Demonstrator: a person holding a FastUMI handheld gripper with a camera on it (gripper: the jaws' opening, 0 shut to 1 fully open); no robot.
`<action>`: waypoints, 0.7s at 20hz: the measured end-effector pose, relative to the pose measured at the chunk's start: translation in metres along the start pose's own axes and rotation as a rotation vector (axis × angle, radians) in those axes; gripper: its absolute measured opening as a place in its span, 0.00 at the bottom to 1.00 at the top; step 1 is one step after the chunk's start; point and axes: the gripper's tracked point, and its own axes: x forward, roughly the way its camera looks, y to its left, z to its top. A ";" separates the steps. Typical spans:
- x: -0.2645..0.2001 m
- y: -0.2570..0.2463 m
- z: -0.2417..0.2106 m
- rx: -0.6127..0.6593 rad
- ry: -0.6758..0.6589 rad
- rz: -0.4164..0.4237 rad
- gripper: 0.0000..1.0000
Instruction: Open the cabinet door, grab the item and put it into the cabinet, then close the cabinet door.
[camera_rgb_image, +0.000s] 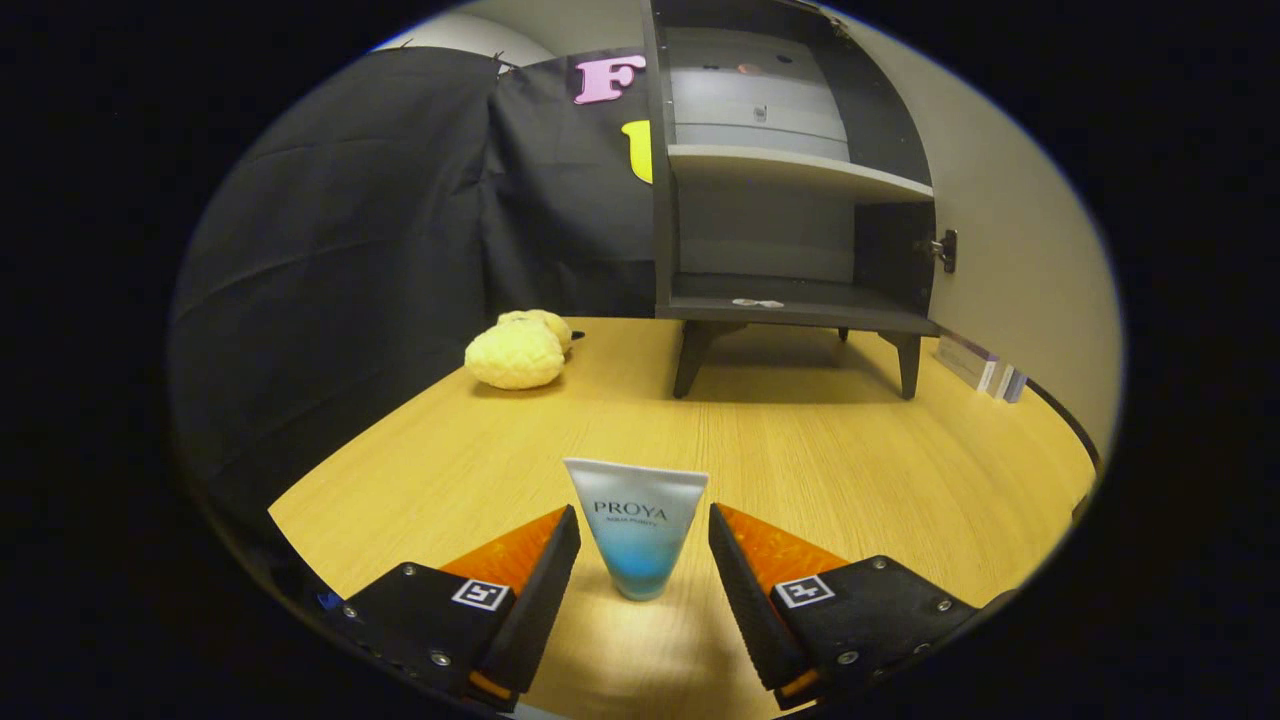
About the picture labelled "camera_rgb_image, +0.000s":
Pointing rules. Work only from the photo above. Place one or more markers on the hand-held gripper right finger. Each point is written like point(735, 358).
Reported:
point(750, 610)

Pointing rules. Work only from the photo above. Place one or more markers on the light grey cabinet shelf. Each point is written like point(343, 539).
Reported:
point(780, 165)

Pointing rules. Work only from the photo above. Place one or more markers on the white and blue tube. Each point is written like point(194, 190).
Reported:
point(640, 540)

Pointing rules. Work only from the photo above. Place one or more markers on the beige cabinet door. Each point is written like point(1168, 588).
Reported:
point(1020, 250)

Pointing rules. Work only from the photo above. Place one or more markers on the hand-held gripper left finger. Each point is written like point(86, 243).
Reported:
point(535, 610)

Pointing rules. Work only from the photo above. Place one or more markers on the dark grey cabinet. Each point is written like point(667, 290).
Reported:
point(880, 110)

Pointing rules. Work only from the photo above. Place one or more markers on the black backdrop cloth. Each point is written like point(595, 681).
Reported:
point(350, 250)

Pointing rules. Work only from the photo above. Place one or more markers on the metal door hinge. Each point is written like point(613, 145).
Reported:
point(945, 250)

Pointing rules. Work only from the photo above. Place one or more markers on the white spine book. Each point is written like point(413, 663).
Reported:
point(1003, 382)

